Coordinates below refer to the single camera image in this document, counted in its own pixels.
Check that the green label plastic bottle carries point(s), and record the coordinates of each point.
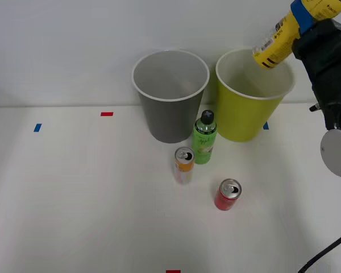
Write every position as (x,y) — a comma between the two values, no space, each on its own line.
(204,142)

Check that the silver and black right arm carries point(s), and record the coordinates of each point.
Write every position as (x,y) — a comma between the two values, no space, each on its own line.
(336,153)

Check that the yellow label plastic bottle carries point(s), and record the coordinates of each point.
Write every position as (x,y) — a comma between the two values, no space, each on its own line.
(275,42)

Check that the grey plastic waste bin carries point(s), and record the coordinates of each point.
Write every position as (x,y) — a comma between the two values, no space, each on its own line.
(170,113)

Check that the orange and white can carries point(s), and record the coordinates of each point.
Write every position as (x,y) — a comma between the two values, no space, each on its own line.
(183,170)

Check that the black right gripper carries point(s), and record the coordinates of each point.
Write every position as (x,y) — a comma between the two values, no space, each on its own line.
(324,57)

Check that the yellow-green plastic waste bin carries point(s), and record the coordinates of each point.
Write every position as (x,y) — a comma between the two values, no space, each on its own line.
(244,113)

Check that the red drink can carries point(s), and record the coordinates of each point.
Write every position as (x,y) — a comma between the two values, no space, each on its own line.
(226,200)

